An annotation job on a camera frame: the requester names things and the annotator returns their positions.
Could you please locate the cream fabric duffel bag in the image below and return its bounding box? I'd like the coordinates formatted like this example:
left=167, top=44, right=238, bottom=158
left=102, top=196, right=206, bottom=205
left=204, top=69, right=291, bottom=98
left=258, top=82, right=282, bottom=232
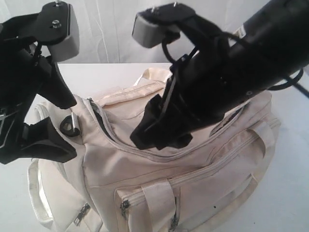
left=28, top=68, right=280, bottom=232

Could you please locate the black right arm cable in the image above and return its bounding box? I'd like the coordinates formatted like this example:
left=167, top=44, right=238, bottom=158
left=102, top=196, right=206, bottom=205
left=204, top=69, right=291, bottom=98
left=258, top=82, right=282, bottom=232
left=265, top=67, right=309, bottom=97

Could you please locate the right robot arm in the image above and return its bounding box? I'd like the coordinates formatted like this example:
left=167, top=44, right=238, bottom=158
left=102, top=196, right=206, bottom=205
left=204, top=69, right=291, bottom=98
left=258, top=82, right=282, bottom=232
left=130, top=0, right=309, bottom=150

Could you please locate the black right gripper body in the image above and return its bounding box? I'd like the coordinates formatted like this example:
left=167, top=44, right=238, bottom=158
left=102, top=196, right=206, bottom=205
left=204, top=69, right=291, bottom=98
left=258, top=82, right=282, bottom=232
left=159, top=13, right=248, bottom=128

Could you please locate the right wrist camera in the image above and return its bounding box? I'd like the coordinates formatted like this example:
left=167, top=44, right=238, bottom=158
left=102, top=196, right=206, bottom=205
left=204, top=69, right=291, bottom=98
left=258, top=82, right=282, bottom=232
left=132, top=2, right=196, bottom=48

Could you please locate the white backdrop curtain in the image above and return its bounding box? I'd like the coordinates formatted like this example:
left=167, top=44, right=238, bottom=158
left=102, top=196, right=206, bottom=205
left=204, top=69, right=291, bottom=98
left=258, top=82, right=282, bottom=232
left=0, top=0, right=309, bottom=65

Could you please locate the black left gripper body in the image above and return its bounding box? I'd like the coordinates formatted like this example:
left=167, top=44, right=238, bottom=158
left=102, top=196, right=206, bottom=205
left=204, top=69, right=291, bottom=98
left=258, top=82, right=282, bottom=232
left=0, top=14, right=52, bottom=135

